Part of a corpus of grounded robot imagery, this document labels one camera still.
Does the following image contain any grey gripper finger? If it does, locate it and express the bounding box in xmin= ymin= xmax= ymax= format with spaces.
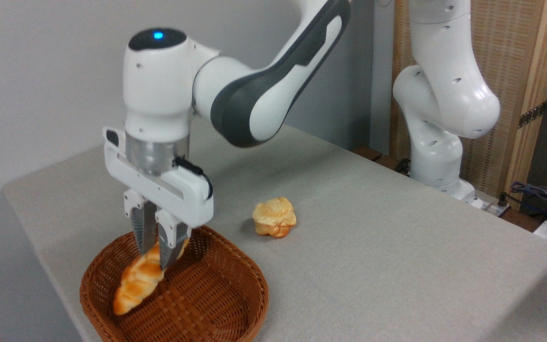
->
xmin=155 ymin=209 xmax=192 ymax=271
xmin=123 ymin=189 xmax=160 ymax=256

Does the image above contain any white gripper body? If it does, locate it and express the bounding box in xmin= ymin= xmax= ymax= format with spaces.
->
xmin=103 ymin=127 xmax=214 ymax=228

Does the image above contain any long braided bread loaf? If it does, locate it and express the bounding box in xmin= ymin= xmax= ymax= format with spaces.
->
xmin=113 ymin=237 xmax=191 ymax=316

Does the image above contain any small bear-shaped bread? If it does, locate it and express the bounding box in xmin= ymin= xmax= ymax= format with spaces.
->
xmin=252 ymin=197 xmax=297 ymax=238

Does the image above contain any brown wicker basket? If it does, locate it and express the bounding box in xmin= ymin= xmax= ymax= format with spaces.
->
xmin=80 ymin=225 xmax=270 ymax=342

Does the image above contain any dark metal screen hinge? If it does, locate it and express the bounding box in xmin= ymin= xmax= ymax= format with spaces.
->
xmin=518 ymin=101 xmax=547 ymax=129

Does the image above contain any wooden woven folding screen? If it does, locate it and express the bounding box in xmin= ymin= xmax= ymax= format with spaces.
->
xmin=390 ymin=0 xmax=547 ymax=209

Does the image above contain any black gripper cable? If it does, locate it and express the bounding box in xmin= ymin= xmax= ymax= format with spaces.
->
xmin=173 ymin=157 xmax=213 ymax=200

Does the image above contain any bundle of dark cables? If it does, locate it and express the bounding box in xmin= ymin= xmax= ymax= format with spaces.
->
xmin=510 ymin=180 xmax=547 ymax=225

